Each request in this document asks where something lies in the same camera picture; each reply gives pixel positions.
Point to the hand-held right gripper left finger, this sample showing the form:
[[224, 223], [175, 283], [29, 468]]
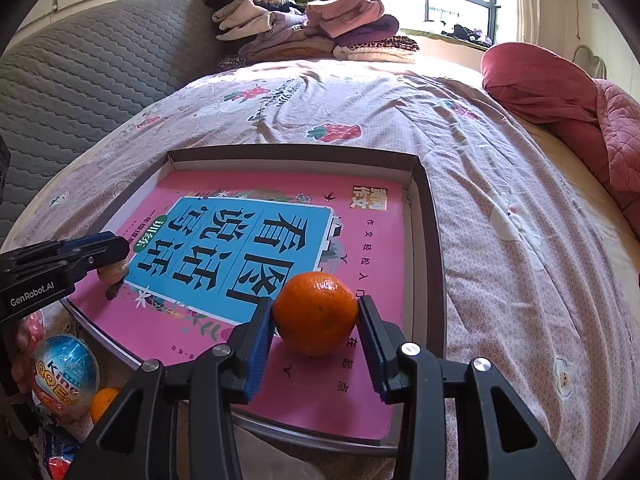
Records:
[[257, 360]]

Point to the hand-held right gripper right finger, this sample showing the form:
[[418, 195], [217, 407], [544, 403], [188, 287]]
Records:
[[372, 355]]

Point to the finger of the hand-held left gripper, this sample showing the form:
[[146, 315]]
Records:
[[90, 242], [107, 257]]

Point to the beige plush toy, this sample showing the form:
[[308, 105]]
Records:
[[112, 272]]

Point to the orange mandarin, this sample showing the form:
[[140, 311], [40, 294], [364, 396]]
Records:
[[315, 310], [102, 402]]

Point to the toy egg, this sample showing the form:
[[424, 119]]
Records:
[[65, 375]]

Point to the pink cardboard box lid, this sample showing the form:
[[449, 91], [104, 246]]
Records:
[[425, 260]]

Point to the pink book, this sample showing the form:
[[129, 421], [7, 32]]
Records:
[[320, 390]]

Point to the grey quilted mattress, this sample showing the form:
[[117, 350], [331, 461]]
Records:
[[90, 85]]

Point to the red printed packet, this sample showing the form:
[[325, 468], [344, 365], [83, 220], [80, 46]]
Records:
[[55, 455]]

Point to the printed pink bedsheet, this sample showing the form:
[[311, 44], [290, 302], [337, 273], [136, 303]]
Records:
[[350, 110]]

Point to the beige garment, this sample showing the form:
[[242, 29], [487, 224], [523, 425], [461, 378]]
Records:
[[245, 17]]

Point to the lilac garment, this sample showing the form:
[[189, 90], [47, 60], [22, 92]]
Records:
[[280, 42]]

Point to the leopard print garment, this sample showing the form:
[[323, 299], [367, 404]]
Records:
[[380, 52]]

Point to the red bolster pillow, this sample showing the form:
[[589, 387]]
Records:
[[535, 80]]

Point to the dark purple garment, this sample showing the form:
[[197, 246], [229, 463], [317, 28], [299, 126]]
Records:
[[370, 32]]

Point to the pink quilted blanket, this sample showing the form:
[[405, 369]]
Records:
[[620, 135]]

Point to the dark clothes on windowsill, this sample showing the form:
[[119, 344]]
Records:
[[467, 35]]

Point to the pink garment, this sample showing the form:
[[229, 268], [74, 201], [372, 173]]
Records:
[[345, 12]]

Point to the cream curtain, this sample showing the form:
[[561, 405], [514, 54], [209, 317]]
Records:
[[526, 0]]

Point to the white metal bed frame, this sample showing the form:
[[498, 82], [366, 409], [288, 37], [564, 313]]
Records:
[[597, 60]]

